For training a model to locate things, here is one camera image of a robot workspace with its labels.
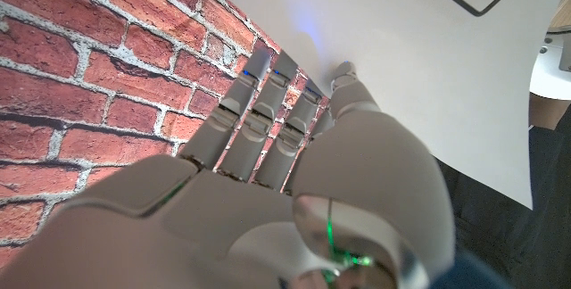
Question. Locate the white paper sheet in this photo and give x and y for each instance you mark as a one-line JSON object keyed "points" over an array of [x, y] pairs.
{"points": [[401, 57]]}

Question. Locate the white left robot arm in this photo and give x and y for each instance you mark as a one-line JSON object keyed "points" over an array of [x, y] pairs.
{"points": [[551, 79]]}

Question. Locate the printed brick wall backdrop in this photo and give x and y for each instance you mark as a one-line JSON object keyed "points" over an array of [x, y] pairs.
{"points": [[89, 79]]}

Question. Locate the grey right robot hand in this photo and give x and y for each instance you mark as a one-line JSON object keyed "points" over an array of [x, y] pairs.
{"points": [[223, 217]]}

